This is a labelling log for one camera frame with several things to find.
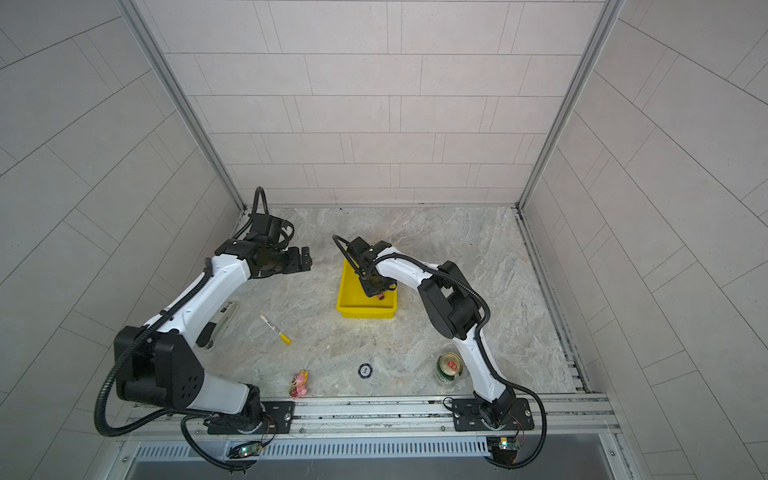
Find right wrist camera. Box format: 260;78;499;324
347;237;391;268

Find pink toy figure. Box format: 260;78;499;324
289;370;309;399

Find right circuit board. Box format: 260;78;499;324
486;437;521;469

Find green tin can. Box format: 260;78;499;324
434;352;463;384

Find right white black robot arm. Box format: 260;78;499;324
332;235;548;470

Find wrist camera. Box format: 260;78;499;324
347;237;391;268
245;213;283;245

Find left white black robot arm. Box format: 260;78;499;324
94;188;312;437

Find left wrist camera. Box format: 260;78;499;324
245;213;283;245

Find yellow plastic bin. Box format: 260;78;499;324
336;261;398;319

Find aluminium rail frame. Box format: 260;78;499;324
116;392;622;445

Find left circuit board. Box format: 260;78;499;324
227;441;264;460

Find white yellow marker pen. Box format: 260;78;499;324
259;314;292;345

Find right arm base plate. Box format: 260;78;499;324
443;397;535;432

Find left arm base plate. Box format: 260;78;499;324
203;401;295;435

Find circuit board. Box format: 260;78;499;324
486;437;521;469
227;441;264;460

